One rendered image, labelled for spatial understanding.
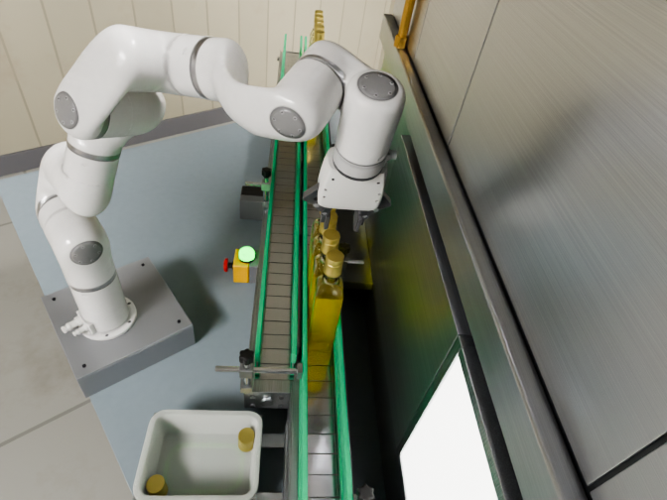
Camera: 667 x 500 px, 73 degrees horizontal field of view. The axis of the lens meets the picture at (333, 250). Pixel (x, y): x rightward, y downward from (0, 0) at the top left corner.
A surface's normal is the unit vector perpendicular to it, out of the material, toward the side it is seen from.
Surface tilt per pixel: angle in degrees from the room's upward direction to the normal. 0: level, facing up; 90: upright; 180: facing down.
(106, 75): 74
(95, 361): 1
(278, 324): 0
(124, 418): 0
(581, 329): 90
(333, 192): 106
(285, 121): 97
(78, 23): 90
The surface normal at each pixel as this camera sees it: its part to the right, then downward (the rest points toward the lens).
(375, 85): 0.13, -0.49
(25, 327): 0.13, -0.71
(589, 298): -0.99, -0.06
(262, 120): -0.44, 0.71
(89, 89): -0.37, 0.39
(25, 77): 0.61, 0.61
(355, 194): 0.03, 0.89
